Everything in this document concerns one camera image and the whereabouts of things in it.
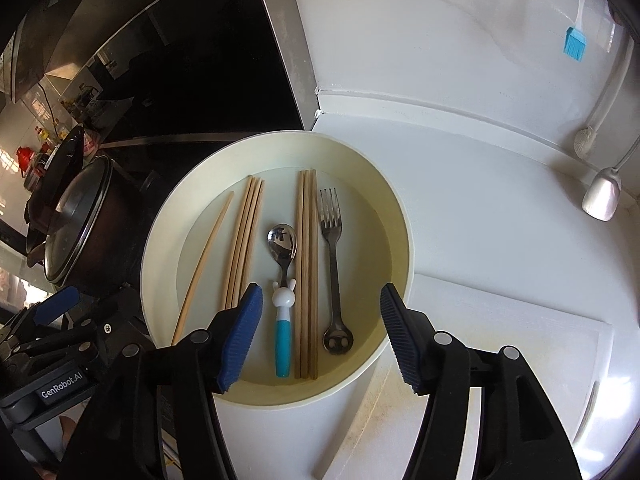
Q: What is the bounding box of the stainless steel fork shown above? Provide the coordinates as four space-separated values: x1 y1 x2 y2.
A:
318 188 355 356

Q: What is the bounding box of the white cutting board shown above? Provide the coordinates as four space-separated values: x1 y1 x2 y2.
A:
310 274 615 480

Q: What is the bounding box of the rabbit spoon with teal handle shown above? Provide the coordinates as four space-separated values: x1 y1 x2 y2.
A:
266 223 299 379

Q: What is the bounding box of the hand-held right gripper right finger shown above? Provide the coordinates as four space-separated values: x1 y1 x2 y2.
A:
380 283 583 480

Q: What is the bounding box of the stainless steel spatula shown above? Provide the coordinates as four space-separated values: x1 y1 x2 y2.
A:
581 137 640 221

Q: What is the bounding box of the white bottle brush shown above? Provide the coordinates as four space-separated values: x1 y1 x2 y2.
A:
572 25 636 157

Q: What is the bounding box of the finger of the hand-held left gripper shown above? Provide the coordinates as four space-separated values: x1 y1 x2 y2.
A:
75 287 151 361
0 286 79 361

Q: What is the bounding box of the brown pot with glass lid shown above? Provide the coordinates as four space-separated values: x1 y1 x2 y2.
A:
25 125 151 297

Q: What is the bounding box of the blue silicone basting brush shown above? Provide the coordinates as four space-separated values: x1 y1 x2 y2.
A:
562 0 590 62

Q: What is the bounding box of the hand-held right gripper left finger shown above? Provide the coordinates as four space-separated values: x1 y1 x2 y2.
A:
57 282 264 480

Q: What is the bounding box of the round cream container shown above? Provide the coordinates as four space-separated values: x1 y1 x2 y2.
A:
140 130 416 408

